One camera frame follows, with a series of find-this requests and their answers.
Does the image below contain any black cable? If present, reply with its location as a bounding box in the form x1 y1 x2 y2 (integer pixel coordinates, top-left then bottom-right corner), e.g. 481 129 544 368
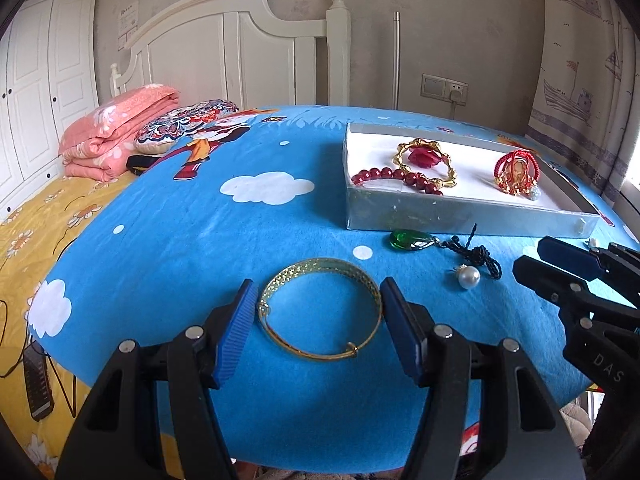
0 300 31 378

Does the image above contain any wall switch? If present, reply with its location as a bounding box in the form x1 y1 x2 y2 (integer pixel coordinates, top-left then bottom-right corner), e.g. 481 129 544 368
421 73 447 99

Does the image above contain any black power strip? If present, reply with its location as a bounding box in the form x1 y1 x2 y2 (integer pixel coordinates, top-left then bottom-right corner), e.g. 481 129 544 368
22 342 55 422

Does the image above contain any white bed headboard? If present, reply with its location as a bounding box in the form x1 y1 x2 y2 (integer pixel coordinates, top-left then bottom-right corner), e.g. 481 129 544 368
109 0 352 111

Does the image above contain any green pendant with black cord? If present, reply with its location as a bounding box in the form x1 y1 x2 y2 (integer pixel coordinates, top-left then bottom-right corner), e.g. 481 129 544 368
389 223 502 281

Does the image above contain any wall socket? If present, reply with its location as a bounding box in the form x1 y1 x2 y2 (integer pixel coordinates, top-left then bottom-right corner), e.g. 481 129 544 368
445 80 469 106

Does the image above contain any grey tray with white inside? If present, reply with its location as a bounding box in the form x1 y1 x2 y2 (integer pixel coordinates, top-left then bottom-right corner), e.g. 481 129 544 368
342 121 601 238

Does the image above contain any translucent carved pendant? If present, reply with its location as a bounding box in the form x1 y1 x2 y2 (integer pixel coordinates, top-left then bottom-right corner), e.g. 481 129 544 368
507 157 533 186

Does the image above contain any red rose ornament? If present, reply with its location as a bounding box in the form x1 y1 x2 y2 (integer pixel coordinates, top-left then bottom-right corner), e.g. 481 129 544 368
407 146 443 168

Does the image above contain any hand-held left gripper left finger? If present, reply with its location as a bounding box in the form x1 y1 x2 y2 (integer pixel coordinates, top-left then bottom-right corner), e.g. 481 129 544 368
55 278 259 480

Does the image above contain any red string bracelet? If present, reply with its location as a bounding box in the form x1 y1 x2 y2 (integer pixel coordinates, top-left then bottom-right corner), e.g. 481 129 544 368
494 150 543 196

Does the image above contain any pink folded quilt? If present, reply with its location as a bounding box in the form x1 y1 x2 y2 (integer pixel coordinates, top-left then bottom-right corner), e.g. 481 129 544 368
59 85 182 181

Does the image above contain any red bead bracelet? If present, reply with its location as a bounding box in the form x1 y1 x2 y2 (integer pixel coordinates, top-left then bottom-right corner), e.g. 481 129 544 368
350 166 445 197

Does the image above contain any yellow floral bed sheet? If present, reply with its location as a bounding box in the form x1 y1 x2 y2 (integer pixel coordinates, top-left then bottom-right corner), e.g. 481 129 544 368
0 175 166 480

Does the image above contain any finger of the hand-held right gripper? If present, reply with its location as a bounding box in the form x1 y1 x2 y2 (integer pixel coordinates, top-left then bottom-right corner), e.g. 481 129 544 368
537 236 640 306
512 255 640 333

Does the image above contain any ship print curtain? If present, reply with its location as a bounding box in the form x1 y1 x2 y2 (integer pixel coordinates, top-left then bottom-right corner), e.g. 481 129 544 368
525 0 640 206

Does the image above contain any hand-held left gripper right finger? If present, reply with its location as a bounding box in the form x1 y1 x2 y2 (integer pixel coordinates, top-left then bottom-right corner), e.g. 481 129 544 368
379 276 586 480

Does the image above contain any white wardrobe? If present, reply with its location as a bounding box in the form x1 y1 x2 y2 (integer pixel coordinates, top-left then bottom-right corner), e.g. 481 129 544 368
0 0 101 221

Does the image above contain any blue cartoon tablecloth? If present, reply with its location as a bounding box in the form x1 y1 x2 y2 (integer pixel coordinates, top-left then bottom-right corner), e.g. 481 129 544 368
26 105 640 476

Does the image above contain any gold bamboo-link bracelet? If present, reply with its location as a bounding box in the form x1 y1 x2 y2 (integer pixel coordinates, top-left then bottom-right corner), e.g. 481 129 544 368
392 139 458 188

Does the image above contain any metal pole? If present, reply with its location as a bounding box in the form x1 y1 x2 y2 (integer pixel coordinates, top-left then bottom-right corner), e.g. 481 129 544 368
392 11 402 110

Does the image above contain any paper wall notice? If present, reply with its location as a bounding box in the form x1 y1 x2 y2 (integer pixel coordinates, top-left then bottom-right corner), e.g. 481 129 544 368
119 2 140 51

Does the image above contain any patterned pillow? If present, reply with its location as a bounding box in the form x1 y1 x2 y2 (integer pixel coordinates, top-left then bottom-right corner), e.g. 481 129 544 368
135 100 240 156

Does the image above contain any gold bangle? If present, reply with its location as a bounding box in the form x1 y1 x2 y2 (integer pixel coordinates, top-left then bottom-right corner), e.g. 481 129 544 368
256 257 383 360

